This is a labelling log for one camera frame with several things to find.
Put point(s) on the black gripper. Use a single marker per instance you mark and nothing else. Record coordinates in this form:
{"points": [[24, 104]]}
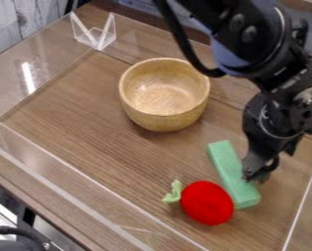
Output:
{"points": [[265, 143]]}

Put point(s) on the green rectangular block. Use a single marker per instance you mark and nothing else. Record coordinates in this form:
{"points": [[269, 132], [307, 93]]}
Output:
{"points": [[243, 191]]}

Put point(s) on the light wooden bowl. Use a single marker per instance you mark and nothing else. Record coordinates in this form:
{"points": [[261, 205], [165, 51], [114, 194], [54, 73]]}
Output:
{"points": [[164, 94]]}

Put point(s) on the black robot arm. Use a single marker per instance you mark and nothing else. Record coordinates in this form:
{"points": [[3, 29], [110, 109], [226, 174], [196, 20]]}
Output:
{"points": [[257, 45]]}

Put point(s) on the red plush tomato toy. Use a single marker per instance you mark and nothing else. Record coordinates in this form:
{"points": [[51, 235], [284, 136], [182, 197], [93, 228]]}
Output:
{"points": [[204, 201]]}

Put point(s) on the clear acrylic corner bracket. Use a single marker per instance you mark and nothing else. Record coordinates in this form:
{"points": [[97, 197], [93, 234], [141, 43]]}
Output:
{"points": [[95, 37]]}

